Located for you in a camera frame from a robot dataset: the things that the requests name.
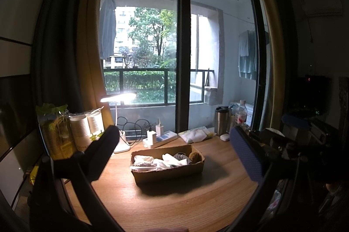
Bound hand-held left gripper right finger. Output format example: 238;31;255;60
225;125;302;232

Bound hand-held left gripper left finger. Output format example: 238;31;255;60
27;125;128;232

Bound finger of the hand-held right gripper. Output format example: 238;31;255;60
282;114;312;129
249;130;289;149

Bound white tissue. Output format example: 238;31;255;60
162;153;183;166

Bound cardboard box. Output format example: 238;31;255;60
130;144;205;185

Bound white desk lamp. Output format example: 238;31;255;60
100;92;137;154

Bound clear water bottle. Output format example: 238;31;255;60
235;100;247;130

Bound bag of paper cups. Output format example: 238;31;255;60
68;107;105;152

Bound dark electronic device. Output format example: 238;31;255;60
289;75;330;115

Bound clear bubble wrap ball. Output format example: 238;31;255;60
133;155;156;167

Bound steel thermos mug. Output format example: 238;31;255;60
214;106;229;136

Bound green plastic bag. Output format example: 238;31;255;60
35;103;77;160

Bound brown plush toy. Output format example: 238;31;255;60
189;151;202;164

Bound white cloth package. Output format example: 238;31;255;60
178;126;216;144

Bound white plug adapter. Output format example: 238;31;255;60
155;117;164;137

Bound white power strip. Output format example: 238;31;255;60
142;131;178;149

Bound small yellow packet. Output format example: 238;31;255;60
29;164;39;185

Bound hanging pale blue towels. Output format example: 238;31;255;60
238;30;258;81

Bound black balcony railing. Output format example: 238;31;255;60
104;68;216;105

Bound yellow curtain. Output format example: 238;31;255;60
76;0;115;123
243;0;298;134

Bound dark green curtain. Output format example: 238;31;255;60
31;0;94;153

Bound dark hanging garment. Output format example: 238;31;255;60
99;0;117;60

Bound white air conditioner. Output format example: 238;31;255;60
301;0;342;17

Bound black lamp cable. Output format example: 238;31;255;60
117;117;137;144

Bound black charger cable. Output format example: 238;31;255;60
135;120;153;140

